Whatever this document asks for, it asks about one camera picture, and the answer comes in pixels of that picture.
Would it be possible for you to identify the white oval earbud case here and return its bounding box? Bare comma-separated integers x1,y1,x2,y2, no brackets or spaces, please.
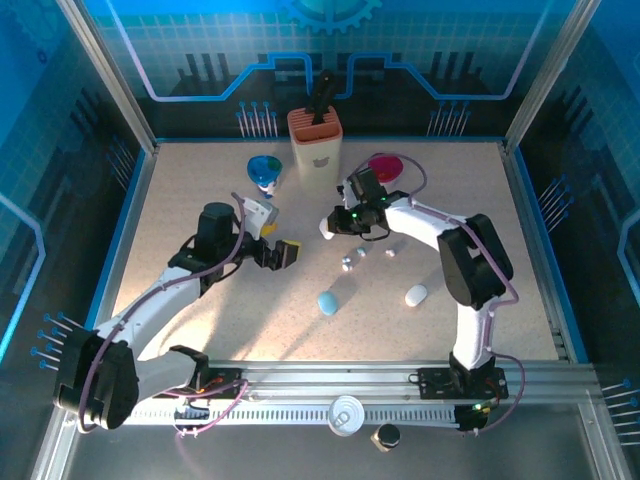
404,283,429,308

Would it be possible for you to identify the magenta lidded white cup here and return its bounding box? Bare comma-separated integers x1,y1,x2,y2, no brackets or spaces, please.
368,154,404,184

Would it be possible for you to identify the beige knife block orange top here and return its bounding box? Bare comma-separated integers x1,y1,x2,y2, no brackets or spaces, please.
286,105,345,190

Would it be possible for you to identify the blue lidded toy cup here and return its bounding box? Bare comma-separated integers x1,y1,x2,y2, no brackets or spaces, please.
246,155,283,200

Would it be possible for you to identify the white tin can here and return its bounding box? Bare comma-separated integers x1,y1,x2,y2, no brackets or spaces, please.
327,394,366,438

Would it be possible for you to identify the black bronze cylinder knob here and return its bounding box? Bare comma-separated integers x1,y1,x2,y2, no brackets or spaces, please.
370,423,403,454

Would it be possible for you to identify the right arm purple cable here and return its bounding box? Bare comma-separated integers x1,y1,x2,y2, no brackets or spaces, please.
347,152,526,437

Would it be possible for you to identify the black knife handle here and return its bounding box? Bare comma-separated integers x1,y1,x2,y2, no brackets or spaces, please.
305,69,337,126

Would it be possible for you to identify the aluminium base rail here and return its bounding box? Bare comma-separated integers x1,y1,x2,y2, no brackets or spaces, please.
207,358,596,404

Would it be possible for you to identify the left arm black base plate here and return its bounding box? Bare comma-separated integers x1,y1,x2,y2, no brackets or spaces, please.
199,364,244,401

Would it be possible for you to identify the white slotted cable tray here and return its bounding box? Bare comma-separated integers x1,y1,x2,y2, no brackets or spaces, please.
124,402,461,427

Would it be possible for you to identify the aluminium frame post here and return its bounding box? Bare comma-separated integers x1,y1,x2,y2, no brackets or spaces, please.
501,0,602,151
55,0,162,154

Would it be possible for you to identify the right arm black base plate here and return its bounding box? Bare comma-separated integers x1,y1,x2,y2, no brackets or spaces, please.
416,366,510,401

